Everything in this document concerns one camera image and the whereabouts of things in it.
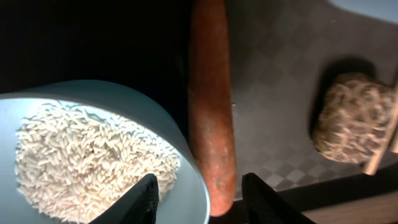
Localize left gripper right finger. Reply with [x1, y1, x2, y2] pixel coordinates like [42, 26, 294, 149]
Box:
[241, 172, 315, 224]

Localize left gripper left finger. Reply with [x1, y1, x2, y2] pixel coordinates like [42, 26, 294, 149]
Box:
[90, 174, 159, 224]

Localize light blue rice bowl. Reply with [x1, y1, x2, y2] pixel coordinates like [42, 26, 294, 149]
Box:
[1, 80, 210, 224]

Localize white rice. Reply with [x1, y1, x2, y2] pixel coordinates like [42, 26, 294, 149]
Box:
[14, 103, 180, 223]

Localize wooden chopstick left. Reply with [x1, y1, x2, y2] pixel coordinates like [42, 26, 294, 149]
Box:
[363, 85, 397, 175]

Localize orange carrot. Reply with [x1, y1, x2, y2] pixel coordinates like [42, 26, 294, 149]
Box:
[188, 0, 236, 217]

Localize brown textured food piece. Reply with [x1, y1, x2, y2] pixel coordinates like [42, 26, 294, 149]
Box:
[312, 72, 395, 164]

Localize brown serving tray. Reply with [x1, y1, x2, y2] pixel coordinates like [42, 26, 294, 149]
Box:
[223, 1, 397, 223]

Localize light blue cup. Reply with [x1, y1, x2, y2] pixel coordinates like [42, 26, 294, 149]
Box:
[328, 0, 397, 24]

